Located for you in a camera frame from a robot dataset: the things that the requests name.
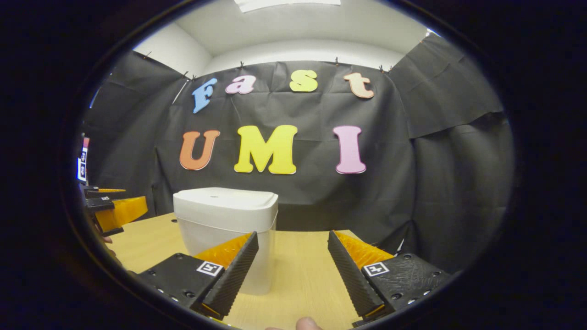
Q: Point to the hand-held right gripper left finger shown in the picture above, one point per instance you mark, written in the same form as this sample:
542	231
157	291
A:
231	279

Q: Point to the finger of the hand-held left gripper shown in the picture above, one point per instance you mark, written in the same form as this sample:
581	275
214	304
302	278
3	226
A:
103	194
124	213

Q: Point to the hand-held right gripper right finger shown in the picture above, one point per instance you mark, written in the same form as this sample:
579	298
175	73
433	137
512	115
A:
351	279

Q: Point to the white desktop garbage bin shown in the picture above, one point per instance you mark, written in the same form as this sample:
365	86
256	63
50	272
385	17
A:
224	215

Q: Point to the wooden desktop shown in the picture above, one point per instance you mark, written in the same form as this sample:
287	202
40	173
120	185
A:
302	275

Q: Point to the computer monitor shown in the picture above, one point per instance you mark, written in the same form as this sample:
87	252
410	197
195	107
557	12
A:
83	160

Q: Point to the thin white rod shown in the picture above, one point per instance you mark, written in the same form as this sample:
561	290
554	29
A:
179	92

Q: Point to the black backdrop cloth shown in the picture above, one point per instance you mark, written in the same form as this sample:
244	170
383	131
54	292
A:
435	183

